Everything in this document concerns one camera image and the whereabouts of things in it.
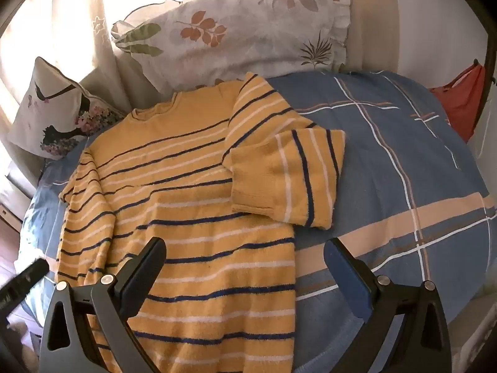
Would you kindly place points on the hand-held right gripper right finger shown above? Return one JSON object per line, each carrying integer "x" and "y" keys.
{"x": 351, "y": 276}

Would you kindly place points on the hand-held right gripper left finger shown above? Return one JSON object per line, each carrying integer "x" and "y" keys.
{"x": 134, "y": 279}

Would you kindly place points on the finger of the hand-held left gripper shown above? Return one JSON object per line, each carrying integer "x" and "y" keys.
{"x": 23, "y": 281}

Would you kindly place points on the yellow striped sweater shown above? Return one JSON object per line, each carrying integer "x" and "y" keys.
{"x": 186, "y": 217}

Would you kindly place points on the blue plaid bed sheet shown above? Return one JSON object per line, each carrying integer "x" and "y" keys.
{"x": 392, "y": 186}

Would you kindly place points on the white floral bird cushion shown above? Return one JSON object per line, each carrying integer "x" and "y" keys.
{"x": 54, "y": 112}

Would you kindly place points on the red cloth bag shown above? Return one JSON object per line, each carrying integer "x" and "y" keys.
{"x": 462, "y": 97}

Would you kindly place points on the white leaf print pillow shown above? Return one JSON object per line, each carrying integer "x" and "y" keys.
{"x": 248, "y": 35}

